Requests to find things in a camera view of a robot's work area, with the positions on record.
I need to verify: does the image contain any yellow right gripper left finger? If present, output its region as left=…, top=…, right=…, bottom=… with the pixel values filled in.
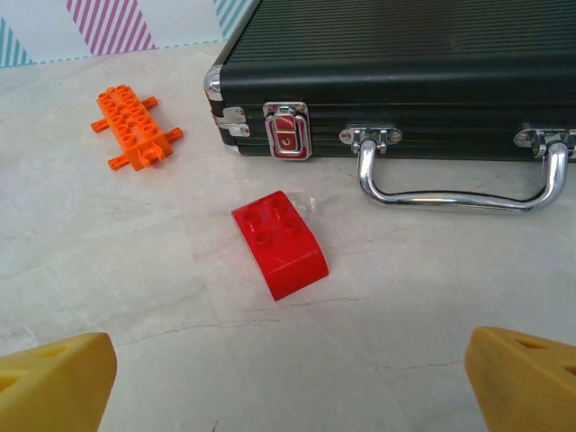
left=0, top=331, right=118, bottom=432

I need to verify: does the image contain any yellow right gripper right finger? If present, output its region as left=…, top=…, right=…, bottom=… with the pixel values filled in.
left=464, top=327, right=576, bottom=432

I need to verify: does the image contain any orange toy chassis brick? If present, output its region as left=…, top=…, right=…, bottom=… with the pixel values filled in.
left=90, top=84, right=184, bottom=173

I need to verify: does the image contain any red curved toy brick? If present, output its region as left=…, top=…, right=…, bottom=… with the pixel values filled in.
left=230, top=190, right=330, bottom=302

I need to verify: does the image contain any black ribbed carry case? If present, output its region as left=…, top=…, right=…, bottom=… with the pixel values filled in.
left=202, top=0, right=576, bottom=215

